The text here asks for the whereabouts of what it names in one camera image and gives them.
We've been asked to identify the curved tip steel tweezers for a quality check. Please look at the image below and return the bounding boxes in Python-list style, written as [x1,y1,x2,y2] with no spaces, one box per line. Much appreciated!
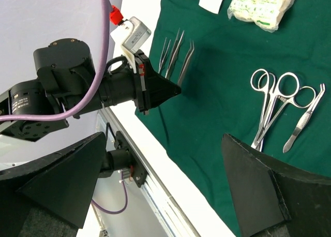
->
[177,40,195,87]

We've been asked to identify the steel surgical scissors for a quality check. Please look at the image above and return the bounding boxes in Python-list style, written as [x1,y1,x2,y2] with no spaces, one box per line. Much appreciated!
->
[252,72,317,151]

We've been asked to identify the long steel tweezers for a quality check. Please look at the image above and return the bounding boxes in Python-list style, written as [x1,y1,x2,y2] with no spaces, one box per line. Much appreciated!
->
[165,29,185,80]

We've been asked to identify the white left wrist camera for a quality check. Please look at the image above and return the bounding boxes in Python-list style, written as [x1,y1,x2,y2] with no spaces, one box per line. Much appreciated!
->
[109,5,152,74]

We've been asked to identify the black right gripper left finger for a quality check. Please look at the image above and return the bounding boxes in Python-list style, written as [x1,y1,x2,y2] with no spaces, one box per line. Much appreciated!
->
[1,132,106,236]

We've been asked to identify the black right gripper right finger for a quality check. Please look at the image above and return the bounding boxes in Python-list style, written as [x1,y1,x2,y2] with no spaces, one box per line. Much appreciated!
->
[221,134,330,236]

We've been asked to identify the aluminium front frame rail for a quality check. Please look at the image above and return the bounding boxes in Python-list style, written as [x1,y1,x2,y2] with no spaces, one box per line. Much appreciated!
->
[96,109,200,236]

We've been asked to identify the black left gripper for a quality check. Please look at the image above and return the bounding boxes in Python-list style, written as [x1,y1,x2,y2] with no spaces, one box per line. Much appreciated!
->
[99,50,182,112]

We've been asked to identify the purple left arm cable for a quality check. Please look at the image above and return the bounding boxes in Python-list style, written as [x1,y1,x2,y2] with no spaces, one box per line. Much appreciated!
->
[0,0,111,122]

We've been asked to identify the green white gauze bag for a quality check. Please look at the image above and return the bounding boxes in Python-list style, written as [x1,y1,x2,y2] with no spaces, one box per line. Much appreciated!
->
[227,0,295,33]

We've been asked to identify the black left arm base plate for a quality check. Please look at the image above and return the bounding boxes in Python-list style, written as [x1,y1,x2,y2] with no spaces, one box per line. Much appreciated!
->
[98,122,147,188]

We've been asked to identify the dark green surgical cloth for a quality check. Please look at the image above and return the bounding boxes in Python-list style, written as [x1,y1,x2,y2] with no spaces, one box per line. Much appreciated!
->
[137,0,330,236]

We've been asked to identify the thin steel forceps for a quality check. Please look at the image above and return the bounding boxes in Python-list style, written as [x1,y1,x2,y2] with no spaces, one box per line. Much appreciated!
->
[158,37,171,73]

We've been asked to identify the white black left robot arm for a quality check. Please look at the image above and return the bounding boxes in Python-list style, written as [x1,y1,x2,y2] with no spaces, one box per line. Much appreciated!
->
[1,38,182,119]

